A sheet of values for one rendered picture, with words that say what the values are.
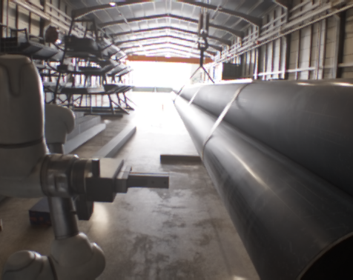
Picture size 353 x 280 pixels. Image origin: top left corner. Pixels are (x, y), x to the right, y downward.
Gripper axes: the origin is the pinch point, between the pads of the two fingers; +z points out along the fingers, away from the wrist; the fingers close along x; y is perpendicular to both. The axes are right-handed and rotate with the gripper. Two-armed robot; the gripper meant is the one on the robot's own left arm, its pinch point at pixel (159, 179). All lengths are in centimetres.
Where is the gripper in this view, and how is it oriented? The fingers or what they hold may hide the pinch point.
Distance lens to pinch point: 52.0
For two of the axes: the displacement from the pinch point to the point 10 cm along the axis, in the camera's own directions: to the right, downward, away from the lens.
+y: 0.4, -9.8, -2.0
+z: 10.0, 0.3, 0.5
